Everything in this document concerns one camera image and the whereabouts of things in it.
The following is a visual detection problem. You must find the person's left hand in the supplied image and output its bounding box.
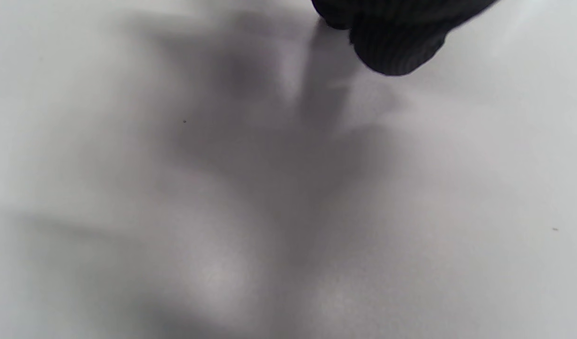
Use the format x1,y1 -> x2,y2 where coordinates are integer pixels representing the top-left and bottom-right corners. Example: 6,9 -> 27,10
311,0 -> 498,77

